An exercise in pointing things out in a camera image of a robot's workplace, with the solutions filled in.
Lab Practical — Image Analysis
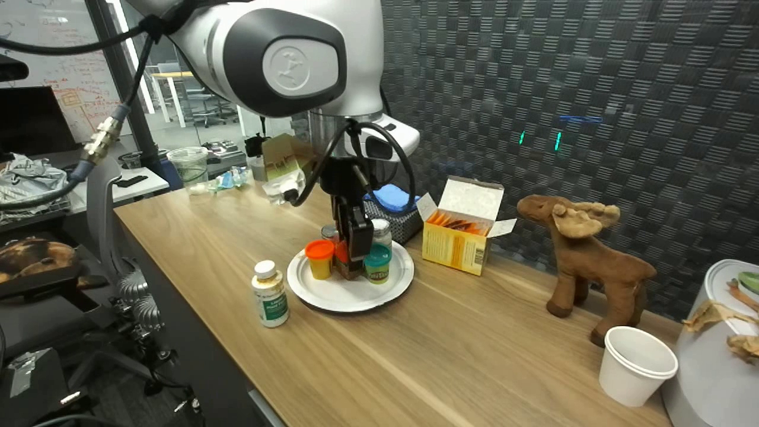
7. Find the yellow tub orange lid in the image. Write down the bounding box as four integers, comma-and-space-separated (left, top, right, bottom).
303, 236, 338, 281

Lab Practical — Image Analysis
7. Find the open yellow cardboard box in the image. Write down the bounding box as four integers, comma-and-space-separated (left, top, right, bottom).
415, 176, 520, 277

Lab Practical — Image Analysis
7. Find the white bucket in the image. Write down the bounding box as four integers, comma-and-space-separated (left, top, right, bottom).
661, 257, 759, 427

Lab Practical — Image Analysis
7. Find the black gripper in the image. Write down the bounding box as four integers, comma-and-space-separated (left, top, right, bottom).
318, 153, 375, 280

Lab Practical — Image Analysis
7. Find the grey cloth pile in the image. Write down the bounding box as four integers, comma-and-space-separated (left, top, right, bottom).
0, 151, 75, 227

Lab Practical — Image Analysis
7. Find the black office chair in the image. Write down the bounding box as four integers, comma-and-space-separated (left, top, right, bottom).
0, 299, 203, 427

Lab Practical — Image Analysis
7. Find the brown plush moose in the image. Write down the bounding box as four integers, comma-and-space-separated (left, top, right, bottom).
515, 191, 660, 348

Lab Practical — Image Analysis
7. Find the dark stand pole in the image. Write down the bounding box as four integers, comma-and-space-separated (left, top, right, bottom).
81, 0, 185, 190

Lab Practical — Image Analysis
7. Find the white cap pill bottle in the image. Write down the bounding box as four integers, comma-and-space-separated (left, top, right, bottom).
370, 216, 396, 249

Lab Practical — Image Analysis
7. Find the white paper cup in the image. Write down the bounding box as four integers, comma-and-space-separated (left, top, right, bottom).
598, 325, 680, 410

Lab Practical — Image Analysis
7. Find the white paper tag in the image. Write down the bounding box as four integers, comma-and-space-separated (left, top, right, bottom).
6, 345, 53, 399

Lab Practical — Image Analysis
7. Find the brown patterned cushion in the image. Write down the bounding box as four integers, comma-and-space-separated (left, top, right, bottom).
0, 235, 81, 289

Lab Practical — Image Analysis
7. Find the white round plate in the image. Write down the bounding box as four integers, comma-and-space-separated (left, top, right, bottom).
284, 236, 417, 315

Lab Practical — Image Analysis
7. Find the green tub teal lid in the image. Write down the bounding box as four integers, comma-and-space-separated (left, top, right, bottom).
361, 241, 393, 285

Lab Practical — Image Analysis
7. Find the whiteboard with red writing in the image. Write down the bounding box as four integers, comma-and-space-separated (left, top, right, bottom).
0, 0, 139, 150

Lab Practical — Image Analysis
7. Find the brown dried plant piece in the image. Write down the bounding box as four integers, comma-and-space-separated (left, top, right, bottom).
683, 280, 759, 364

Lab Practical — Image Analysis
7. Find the white bottle green label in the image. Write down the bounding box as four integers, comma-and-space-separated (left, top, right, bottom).
249, 258, 292, 330

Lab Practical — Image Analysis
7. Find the thin black cable loop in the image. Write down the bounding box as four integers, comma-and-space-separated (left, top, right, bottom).
289, 117, 420, 209

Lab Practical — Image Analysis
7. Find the grey corrugated conduit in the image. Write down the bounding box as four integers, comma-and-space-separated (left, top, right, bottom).
81, 150, 172, 341

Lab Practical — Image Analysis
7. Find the thick cable metal connector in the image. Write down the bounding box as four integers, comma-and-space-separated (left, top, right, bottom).
0, 15, 172, 209

